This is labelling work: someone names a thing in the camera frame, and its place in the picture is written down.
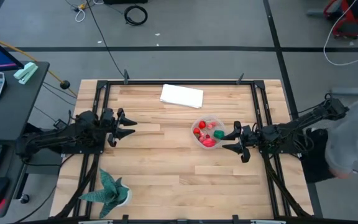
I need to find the grey metal table foot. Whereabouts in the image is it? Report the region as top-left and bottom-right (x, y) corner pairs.
(329, 86), (358, 96)
(306, 7), (327, 17)

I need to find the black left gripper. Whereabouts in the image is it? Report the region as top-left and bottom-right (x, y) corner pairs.
(101, 107), (138, 148)

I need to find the black desk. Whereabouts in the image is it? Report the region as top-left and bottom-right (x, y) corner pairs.
(0, 61), (51, 218)

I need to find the black metal table frame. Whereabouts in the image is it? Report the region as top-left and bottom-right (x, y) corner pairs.
(54, 73), (315, 219)

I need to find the coiled black cable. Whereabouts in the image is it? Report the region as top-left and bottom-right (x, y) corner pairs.
(124, 5), (149, 27)

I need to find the long white cable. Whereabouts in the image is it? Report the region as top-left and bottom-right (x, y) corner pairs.
(323, 0), (358, 67)

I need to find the black cloth item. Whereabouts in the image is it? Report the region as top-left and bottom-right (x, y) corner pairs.
(300, 128), (336, 185)

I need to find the clear plastic tupperware container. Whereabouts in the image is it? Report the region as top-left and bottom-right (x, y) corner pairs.
(191, 114), (227, 151)

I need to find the small white cable loop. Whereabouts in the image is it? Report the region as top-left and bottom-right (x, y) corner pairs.
(74, 7), (87, 24)

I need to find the person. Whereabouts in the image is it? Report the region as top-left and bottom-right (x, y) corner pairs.
(324, 80), (358, 180)

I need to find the white folded cloth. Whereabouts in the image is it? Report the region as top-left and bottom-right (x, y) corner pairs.
(159, 83), (204, 110)

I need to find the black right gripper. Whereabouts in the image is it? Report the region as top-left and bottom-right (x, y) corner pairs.
(221, 121), (261, 164)

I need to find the mint green stapler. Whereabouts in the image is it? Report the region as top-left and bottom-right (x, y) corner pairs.
(13, 61), (39, 85)

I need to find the long black cable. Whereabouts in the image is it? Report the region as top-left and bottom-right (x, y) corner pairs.
(85, 0), (126, 79)

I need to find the green plant in white pot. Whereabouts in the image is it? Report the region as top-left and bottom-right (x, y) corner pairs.
(78, 167), (134, 220)

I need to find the yellow cable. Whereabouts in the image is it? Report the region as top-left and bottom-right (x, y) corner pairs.
(0, 37), (78, 98)

